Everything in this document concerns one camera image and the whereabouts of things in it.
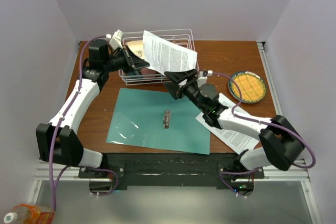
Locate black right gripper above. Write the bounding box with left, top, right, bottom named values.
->
left=163, top=69, right=206, bottom=113

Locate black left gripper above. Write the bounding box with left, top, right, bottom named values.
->
left=104, top=45, right=150, bottom=75

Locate printed paper sheet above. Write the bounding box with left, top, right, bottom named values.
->
left=142, top=30, right=197, bottom=74

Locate teal file folder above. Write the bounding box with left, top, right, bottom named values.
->
left=106, top=88, right=211, bottom=155

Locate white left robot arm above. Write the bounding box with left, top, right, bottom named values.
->
left=36, top=36, right=150, bottom=178

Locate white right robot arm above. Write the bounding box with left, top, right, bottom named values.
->
left=164, top=69, right=304, bottom=178

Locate metal folder clip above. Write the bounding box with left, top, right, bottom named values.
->
left=163, top=110, right=171, bottom=129

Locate cream square bowl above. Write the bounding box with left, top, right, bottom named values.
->
left=125, top=40, right=145, bottom=60

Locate pink cup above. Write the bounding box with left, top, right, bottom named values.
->
left=141, top=68, right=160, bottom=75

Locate yellow patterned round plate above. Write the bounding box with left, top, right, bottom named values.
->
left=228, top=71, right=267, bottom=104

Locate remaining printed paper stack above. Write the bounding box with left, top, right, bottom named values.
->
left=195, top=92, right=263, bottom=154

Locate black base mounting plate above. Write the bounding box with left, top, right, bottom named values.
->
left=78, top=152, right=265, bottom=191

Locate orange drink bottle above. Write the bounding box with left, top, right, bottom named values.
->
left=3, top=204, right=55, bottom=224

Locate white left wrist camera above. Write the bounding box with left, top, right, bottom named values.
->
left=106, top=29, right=123, bottom=50

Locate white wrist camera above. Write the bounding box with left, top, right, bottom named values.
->
left=197, top=69, right=213, bottom=87
left=106, top=29, right=123, bottom=50

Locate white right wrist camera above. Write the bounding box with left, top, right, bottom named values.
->
left=197, top=69, right=213, bottom=87

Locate white wire dish rack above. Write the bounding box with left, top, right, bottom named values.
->
left=118, top=29, right=196, bottom=86

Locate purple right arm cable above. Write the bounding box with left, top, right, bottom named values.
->
left=209, top=70, right=317, bottom=198

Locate right side aluminium rail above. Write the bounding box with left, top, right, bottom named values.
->
left=256, top=41, right=283, bottom=115

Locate aluminium frame rail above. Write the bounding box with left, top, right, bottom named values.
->
left=28, top=161, right=322, bottom=223

